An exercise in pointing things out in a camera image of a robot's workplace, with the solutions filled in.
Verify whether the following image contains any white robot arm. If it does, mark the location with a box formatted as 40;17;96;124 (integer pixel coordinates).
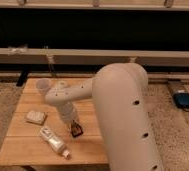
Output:
45;63;164;171

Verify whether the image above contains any white plastic bottle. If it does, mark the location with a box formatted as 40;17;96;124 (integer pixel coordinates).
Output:
39;126;71;159

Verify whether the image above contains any black and orange eraser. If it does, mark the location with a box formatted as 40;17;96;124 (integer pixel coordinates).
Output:
71;122;83;138

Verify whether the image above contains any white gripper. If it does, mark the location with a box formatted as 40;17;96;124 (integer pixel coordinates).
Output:
58;107;79;131

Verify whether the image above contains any white sponge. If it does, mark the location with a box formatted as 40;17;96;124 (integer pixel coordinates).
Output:
25;110;47;125

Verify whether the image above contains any white plastic cup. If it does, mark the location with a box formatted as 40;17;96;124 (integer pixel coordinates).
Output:
36;78;52;95

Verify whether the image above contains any wooden table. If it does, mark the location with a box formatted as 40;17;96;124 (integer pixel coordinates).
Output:
0;78;108;166

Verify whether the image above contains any blue power box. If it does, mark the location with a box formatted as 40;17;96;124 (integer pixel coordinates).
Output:
173;93;189;108

